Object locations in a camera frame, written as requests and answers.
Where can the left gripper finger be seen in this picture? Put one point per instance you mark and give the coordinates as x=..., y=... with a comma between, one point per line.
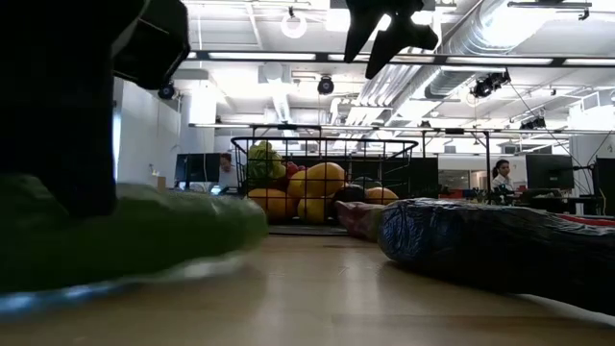
x=57, y=96

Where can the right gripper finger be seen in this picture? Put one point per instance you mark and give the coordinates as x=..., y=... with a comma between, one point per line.
x=403, y=33
x=362, y=24

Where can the green grape bunch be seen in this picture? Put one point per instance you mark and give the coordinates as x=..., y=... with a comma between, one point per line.
x=262, y=163

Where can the yellow lemon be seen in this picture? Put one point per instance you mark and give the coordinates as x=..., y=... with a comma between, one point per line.
x=327, y=179
x=298, y=185

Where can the purple grape bunch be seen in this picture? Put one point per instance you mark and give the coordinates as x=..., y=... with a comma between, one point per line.
x=293, y=169

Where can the dark purple round fruit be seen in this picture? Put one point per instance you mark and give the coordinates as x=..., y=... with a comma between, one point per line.
x=348, y=194

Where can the green cucumber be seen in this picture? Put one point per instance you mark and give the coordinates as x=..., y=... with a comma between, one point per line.
x=168, y=230

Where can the long black light bar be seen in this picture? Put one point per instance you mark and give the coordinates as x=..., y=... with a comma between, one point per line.
x=322, y=56

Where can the black ceiling spotlight cluster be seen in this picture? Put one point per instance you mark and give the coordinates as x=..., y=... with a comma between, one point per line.
x=487, y=85
x=533, y=123

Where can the black computer monitor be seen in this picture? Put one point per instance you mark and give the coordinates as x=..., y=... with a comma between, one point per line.
x=606, y=185
x=550, y=171
x=197, y=168

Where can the small cardboard box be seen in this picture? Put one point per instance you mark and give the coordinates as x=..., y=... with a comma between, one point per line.
x=160, y=183

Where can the person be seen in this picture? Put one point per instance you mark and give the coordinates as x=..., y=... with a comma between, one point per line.
x=227, y=173
x=502, y=178

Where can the black ceiling track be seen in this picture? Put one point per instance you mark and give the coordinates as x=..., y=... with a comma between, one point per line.
x=548, y=4

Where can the black hanging camera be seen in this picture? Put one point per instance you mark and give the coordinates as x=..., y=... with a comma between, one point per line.
x=325, y=85
x=168, y=92

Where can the silver ventilation duct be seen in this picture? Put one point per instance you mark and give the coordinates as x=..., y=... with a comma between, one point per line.
x=456, y=81

